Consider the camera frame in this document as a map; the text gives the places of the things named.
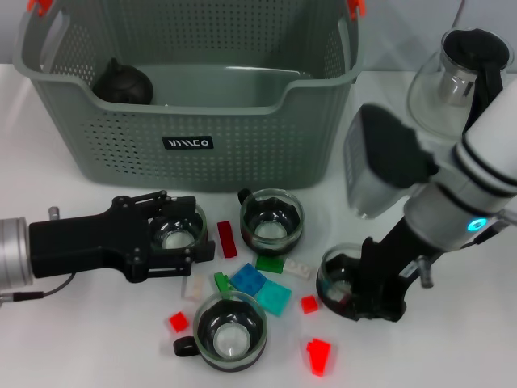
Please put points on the small red toy brick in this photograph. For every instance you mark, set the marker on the small red toy brick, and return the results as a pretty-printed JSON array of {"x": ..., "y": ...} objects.
[
  {"x": 178, "y": 322},
  {"x": 309, "y": 304}
]

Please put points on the grey-green perforated storage basket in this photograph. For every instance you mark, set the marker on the grey-green perforated storage basket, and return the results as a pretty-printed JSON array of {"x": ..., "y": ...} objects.
[{"x": 242, "y": 161}]

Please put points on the glass jar dark lid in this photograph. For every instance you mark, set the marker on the glass jar dark lid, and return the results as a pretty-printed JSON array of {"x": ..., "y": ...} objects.
[{"x": 230, "y": 339}]

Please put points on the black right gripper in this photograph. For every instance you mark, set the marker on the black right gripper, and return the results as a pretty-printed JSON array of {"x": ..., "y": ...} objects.
[{"x": 383, "y": 283}]

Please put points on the teal square toy brick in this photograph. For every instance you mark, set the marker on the teal square toy brick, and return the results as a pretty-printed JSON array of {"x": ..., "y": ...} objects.
[{"x": 272, "y": 299}]

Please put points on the translucent white toy brick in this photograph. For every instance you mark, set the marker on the translucent white toy brick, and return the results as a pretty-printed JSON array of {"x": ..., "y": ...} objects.
[{"x": 194, "y": 288}]

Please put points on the blue square toy brick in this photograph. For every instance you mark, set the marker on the blue square toy brick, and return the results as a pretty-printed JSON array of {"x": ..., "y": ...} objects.
[{"x": 246, "y": 279}]

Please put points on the long dark red brick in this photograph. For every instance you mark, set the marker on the long dark red brick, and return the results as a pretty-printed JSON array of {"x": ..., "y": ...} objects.
[{"x": 227, "y": 240}]

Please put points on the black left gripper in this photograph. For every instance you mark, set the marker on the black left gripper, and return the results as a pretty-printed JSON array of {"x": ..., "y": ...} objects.
[{"x": 81, "y": 242}]

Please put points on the small black clay teapot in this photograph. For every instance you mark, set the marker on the small black clay teapot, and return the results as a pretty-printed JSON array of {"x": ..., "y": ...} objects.
[{"x": 125, "y": 87}]

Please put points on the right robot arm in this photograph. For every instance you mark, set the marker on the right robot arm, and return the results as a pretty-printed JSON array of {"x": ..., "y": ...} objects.
[{"x": 464, "y": 182}]

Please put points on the red sloped toy brick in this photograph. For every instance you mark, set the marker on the red sloped toy brick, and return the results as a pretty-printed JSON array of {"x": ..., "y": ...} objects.
[{"x": 318, "y": 355}]

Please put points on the small green toy brick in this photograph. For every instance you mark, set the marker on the small green toy brick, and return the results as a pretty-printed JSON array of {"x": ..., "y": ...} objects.
[{"x": 221, "y": 281}]

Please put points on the glass teacup black sleeve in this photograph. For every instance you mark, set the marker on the glass teacup black sleeve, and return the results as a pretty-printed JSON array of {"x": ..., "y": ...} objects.
[
  {"x": 175, "y": 238},
  {"x": 333, "y": 275},
  {"x": 268, "y": 230}
]

